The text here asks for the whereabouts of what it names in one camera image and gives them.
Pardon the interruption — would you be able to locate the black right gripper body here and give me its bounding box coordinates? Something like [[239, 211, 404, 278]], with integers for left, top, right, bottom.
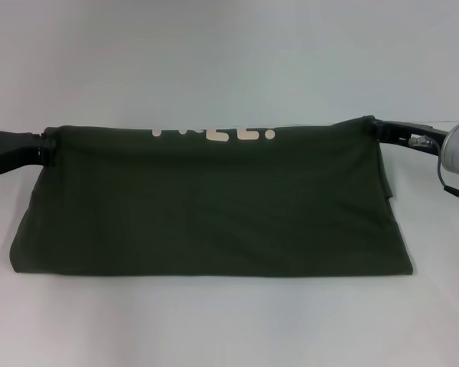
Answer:
[[382, 120, 451, 158]]

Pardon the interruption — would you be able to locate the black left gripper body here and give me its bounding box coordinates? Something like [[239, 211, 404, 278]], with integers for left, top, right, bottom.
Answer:
[[0, 130, 44, 177]]

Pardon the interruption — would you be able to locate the right arm gripper cable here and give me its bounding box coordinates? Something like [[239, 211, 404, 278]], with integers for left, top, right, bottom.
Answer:
[[408, 135, 459, 209]]

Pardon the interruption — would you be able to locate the dark green shirt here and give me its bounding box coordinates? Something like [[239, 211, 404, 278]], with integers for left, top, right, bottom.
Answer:
[[9, 115, 418, 277]]

